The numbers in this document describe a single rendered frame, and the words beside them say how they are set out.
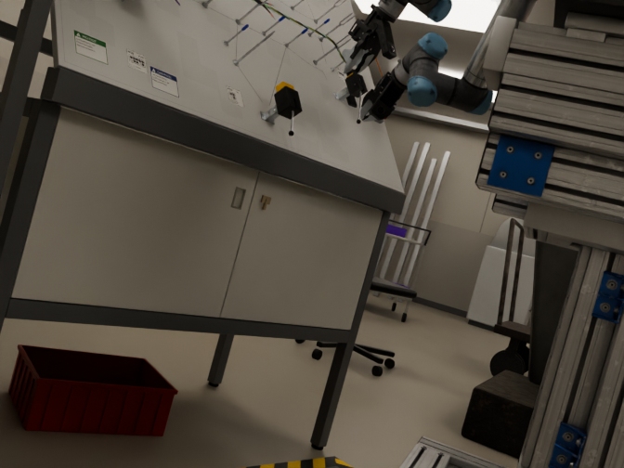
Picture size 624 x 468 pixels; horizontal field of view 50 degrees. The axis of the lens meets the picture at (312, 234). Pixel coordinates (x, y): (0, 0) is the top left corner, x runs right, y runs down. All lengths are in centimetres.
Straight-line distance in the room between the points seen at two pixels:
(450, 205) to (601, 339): 768
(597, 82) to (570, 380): 55
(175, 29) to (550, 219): 97
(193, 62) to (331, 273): 76
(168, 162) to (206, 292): 36
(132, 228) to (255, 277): 41
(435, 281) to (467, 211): 100
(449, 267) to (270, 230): 720
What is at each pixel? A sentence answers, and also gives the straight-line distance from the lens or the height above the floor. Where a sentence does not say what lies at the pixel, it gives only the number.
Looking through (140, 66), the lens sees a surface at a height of 93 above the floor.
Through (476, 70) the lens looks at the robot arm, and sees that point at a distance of 177.
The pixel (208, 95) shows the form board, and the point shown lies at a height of 93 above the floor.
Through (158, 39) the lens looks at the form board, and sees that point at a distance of 164.
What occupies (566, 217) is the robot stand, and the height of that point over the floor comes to 84.
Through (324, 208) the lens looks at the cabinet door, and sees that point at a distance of 194.
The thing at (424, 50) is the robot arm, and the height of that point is 121.
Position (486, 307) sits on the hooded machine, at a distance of 810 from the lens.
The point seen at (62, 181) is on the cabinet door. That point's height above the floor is 65.
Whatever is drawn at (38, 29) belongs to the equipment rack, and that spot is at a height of 92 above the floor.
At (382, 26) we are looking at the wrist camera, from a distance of 206.
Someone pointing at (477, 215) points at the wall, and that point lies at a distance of 895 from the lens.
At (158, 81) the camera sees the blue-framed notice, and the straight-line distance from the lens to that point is 155.
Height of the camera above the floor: 72
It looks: 1 degrees down
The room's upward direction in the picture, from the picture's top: 15 degrees clockwise
